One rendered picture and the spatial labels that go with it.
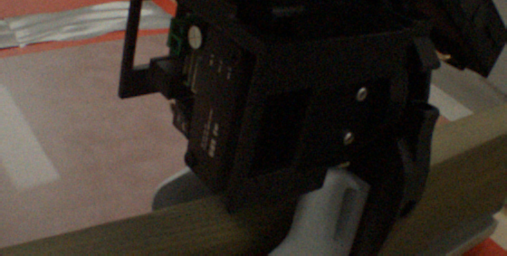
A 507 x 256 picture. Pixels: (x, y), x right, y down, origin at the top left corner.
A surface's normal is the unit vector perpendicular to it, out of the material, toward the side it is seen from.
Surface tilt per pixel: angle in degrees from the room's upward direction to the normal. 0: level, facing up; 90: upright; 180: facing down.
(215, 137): 90
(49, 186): 0
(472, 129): 2
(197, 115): 90
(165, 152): 0
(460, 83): 90
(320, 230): 84
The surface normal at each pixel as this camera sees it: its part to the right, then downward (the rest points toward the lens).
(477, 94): -0.78, 0.16
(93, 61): 0.19, -0.86
